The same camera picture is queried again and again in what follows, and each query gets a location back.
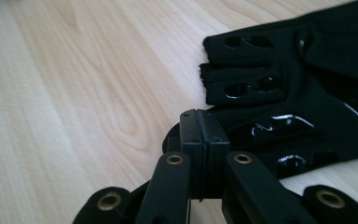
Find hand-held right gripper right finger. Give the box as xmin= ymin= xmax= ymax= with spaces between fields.
xmin=197 ymin=108 xmax=231 ymax=200

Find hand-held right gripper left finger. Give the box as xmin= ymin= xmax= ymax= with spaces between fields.
xmin=179 ymin=108 xmax=207 ymax=201

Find black fingerless glove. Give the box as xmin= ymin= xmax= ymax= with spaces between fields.
xmin=199 ymin=0 xmax=358 ymax=180

